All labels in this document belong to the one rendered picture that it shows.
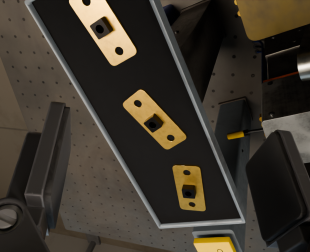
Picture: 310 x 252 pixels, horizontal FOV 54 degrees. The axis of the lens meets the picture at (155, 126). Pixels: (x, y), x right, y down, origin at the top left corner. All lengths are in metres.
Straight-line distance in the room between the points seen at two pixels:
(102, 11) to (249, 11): 0.17
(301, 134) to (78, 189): 1.03
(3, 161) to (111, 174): 1.72
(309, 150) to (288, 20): 0.17
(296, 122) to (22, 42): 0.84
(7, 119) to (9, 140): 0.20
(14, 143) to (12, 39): 1.57
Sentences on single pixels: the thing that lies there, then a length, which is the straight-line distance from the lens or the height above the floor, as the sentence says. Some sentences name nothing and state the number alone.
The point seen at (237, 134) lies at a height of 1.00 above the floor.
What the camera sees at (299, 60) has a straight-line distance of 0.39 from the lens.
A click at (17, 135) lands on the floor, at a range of 2.48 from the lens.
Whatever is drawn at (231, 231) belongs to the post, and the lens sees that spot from 0.52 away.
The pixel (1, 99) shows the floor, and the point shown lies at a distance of 2.36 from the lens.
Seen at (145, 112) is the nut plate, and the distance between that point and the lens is 0.37.
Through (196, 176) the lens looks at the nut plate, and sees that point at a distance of 0.41.
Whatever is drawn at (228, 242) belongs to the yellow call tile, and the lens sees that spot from 0.51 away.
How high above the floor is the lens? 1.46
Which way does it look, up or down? 52 degrees down
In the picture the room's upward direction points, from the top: 153 degrees counter-clockwise
